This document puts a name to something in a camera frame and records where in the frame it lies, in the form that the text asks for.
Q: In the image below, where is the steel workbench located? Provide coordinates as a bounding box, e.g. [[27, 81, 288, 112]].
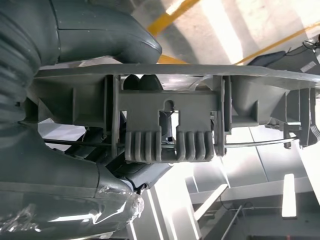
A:
[[132, 0, 320, 67]]

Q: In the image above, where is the white ceiling light panel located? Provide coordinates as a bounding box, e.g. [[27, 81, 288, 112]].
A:
[[282, 173, 297, 219], [193, 183, 229, 222]]

